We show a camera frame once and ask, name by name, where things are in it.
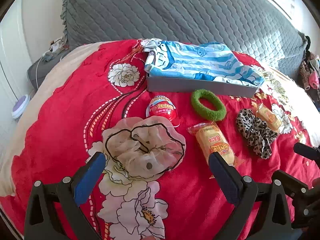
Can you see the red toy egg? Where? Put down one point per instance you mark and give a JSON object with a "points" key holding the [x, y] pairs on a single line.
{"points": [[162, 112]]}

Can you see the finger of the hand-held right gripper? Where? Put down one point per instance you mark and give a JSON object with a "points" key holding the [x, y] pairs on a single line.
{"points": [[306, 151], [295, 183]]}

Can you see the floral patterned cloth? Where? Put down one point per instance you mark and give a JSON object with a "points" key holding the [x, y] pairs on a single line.
{"points": [[58, 46]]}

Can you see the grey shallow box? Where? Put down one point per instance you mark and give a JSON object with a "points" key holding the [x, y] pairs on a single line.
{"points": [[200, 86]]}

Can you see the beige sheer scrunchie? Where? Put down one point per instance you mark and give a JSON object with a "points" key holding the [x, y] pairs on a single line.
{"points": [[130, 155]]}

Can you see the green fuzzy scrunchie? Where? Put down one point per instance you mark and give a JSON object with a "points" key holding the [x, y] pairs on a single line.
{"points": [[195, 102]]}

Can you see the leopard print scrunchie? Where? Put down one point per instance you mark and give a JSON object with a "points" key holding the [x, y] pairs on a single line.
{"points": [[252, 132]]}

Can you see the grey quilted cover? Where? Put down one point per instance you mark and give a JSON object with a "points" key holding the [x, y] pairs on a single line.
{"points": [[150, 10]]}

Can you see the purple and white round container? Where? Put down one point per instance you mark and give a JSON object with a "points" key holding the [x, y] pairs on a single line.
{"points": [[21, 105]]}

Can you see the pile of clothes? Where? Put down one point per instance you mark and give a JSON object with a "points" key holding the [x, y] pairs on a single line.
{"points": [[312, 77]]}

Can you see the grey box with striped cloth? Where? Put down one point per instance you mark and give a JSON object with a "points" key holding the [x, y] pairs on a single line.
{"points": [[200, 60]]}

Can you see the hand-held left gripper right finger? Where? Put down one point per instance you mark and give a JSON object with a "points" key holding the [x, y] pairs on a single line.
{"points": [[223, 177]]}

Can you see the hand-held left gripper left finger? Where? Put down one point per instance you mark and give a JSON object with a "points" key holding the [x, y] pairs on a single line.
{"points": [[91, 175]]}

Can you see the yellow snack cake packet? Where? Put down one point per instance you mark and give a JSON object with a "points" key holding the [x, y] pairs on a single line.
{"points": [[267, 116], [212, 140]]}

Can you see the red floral blanket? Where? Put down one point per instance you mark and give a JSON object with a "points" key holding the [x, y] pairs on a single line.
{"points": [[62, 120]]}

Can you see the small teal cloth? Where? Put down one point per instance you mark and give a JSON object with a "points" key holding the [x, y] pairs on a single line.
{"points": [[48, 57]]}

